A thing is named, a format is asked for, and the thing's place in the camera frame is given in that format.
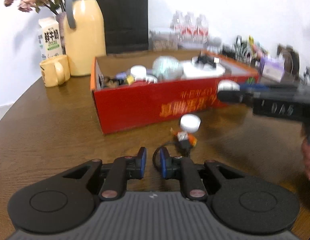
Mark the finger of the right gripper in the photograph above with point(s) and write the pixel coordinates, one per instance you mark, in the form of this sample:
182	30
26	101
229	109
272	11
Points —
251	88
243	97

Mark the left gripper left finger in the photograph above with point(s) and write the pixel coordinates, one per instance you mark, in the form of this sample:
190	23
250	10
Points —
117	174

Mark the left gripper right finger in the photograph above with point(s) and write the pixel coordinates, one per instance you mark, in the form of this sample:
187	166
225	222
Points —
184	170

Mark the white round puck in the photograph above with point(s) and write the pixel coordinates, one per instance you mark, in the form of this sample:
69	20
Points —
227	85

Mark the white bottle cap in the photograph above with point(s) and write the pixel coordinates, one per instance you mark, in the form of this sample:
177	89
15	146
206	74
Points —
190	123

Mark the person right hand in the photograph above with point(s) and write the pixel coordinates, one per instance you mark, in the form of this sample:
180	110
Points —
306	156

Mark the black phone stand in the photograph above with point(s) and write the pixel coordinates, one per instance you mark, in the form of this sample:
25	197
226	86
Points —
295	69

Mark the purple tissue pack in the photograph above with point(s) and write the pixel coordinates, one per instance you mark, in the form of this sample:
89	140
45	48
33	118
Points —
272	68

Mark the white yellow plush toy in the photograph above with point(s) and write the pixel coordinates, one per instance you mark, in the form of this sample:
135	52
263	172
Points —
200	71

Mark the white robot figurine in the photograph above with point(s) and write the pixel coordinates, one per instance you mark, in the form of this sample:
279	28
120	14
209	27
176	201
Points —
214	45

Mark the water bottle right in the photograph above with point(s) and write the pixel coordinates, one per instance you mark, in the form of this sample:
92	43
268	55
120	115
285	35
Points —
202	33

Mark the water bottle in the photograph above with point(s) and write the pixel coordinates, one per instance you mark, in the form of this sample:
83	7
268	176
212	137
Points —
202	33
176	26
187	28

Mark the iridescent plastic bag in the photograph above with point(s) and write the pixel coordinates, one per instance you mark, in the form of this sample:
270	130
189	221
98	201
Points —
167	68

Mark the water bottle middle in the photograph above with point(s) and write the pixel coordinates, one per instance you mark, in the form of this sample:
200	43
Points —
187	28

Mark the water bottle left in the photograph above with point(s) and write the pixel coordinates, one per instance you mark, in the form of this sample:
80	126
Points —
176	26

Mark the clear food container with snacks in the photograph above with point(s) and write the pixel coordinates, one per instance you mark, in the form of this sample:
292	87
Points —
163	39

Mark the red ribbon bow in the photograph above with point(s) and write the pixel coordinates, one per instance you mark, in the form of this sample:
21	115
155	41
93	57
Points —
144	82

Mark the red cardboard box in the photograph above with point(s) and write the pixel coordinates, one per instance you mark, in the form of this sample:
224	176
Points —
131	106

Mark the purple grey fabric pouch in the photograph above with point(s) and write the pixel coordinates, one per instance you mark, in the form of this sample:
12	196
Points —
121	77

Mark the yellow ceramic mug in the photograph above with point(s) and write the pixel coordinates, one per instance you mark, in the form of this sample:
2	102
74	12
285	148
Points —
55	71

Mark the black paper shopping bag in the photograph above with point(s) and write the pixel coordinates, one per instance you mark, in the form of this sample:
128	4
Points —
126	25

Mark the yellow thermos jug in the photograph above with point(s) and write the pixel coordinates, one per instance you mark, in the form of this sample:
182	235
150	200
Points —
84	35

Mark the white milk carton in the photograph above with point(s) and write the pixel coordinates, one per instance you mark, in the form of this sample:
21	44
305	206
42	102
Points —
49	38

